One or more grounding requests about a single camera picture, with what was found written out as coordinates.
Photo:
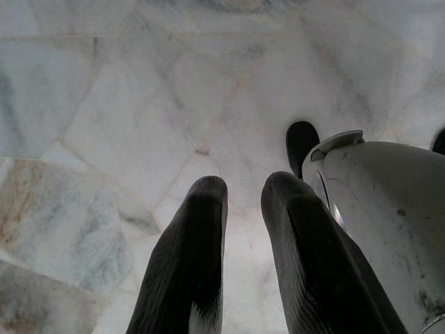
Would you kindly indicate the black robot foot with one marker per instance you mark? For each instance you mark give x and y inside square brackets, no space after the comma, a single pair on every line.
[299,146]
[439,140]

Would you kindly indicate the black robot right foot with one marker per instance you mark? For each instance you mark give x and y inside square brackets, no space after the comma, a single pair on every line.
[439,140]

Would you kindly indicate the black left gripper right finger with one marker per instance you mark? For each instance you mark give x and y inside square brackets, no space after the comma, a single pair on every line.
[313,264]

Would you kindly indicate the black robot left foot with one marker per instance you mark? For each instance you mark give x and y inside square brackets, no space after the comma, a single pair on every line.
[299,146]

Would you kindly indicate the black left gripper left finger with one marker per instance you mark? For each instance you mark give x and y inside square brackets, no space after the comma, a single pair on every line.
[187,257]

